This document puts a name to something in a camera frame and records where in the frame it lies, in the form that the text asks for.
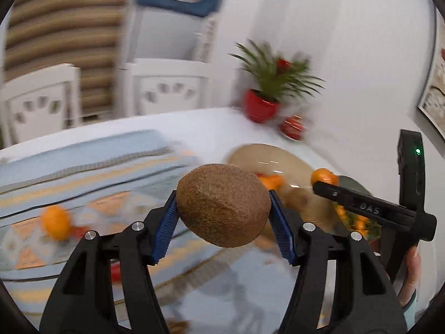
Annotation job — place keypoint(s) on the red plant pot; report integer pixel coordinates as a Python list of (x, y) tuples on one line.
[(259, 108)]

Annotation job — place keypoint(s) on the white carved chair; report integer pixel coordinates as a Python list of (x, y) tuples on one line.
[(163, 73), (34, 87)]

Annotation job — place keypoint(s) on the green palm plant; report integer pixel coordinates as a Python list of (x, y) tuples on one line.
[(274, 76)]

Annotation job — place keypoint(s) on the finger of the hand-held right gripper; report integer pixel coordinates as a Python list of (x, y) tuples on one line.
[(347, 198)]

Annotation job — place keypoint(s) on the white carved panel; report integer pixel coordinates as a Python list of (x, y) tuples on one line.
[(205, 38)]

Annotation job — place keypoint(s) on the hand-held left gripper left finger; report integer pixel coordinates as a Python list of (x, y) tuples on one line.
[(167, 226)]

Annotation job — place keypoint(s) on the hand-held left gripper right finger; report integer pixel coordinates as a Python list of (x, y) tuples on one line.
[(280, 228)]

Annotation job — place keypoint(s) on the framed wall picture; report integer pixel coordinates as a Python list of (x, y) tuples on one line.
[(434, 94)]

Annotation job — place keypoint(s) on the large brown kiwi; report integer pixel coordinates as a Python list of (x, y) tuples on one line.
[(222, 205)]

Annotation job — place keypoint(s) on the red round ornament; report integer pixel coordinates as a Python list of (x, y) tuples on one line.
[(293, 128)]

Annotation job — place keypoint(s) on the beige ribbed plate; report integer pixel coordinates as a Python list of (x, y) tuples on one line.
[(274, 160)]

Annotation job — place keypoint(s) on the blue patterned table cloth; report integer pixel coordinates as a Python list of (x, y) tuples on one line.
[(87, 181)]

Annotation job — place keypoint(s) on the brown striped window blind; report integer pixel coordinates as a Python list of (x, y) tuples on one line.
[(62, 24)]

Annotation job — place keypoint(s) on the person's right hand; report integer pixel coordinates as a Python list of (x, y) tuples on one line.
[(412, 275)]

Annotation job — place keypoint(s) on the grey green dish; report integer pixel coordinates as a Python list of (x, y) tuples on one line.
[(353, 184)]

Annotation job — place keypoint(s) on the large orange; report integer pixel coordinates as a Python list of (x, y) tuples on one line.
[(55, 222)]

